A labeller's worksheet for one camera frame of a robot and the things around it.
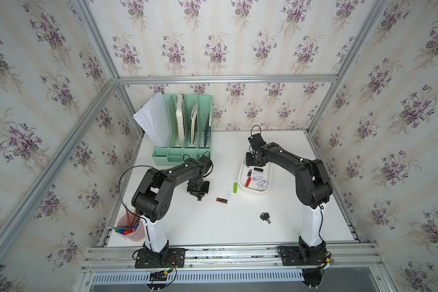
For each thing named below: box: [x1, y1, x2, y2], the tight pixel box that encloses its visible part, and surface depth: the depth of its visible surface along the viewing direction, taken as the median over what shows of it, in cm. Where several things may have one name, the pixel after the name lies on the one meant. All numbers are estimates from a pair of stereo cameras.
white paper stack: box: [132, 91, 171, 148], surface depth 99 cm
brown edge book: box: [189, 101, 198, 145], surface depth 103 cm
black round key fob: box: [259, 212, 272, 224], surface depth 84 cm
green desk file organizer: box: [151, 93, 213, 167], surface depth 106 cm
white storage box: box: [237, 152, 274, 195], surface depth 98 cm
